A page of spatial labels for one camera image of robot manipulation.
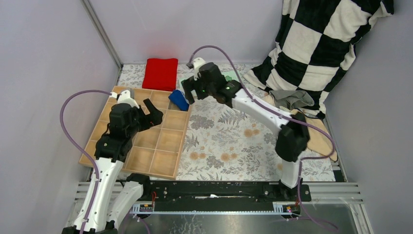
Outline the blue underwear with white lettering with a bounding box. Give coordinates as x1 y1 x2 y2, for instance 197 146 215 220
169 90 190 111

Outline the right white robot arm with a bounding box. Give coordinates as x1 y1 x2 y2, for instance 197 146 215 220
181 58 310 201

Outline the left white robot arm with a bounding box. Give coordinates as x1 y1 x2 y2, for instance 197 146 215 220
62 99 163 234

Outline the light green patterned cloth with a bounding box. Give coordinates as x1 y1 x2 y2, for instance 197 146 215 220
178 71 239 100

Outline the red folded cloth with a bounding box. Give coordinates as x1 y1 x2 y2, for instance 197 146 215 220
142 58 178 92

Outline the wooden compartment tray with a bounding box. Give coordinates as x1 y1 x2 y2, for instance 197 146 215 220
78 85 194 180

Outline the cream cloth under grey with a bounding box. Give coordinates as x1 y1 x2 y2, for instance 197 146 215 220
262 94 277 107

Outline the floral patterned table mat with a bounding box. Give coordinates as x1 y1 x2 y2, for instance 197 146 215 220
117 64 338 182

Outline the grey crumpled cloth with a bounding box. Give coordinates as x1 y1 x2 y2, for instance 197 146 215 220
269 90 315 110

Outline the black white checkered blanket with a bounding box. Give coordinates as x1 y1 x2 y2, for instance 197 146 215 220
244 0 394 119

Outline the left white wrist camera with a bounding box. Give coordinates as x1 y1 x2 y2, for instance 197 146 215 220
116 89 140 109

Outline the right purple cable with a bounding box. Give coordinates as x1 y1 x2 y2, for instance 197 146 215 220
188 45 339 234

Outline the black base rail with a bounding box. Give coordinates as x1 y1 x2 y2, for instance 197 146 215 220
131 181 312 214

